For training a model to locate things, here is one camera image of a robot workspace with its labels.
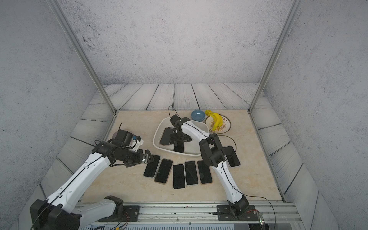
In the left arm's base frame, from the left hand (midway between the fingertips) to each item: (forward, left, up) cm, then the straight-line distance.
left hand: (149, 160), depth 76 cm
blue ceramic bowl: (+44, -29, -13) cm, 54 cm away
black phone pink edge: (+18, -14, -16) cm, 28 cm away
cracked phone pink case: (0, -5, -15) cm, 16 cm away
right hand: (+21, -15, -14) cm, 29 cm away
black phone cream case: (-3, -15, -15) cm, 21 cm away
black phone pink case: (-1, -30, -16) cm, 34 cm away
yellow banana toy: (+36, -44, -9) cm, 58 cm away
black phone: (+23, -5, -14) cm, 27 cm away
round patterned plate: (+32, -48, -14) cm, 59 cm away
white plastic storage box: (+17, -23, -15) cm, 32 cm away
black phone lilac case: (+3, +2, -14) cm, 15 cm away
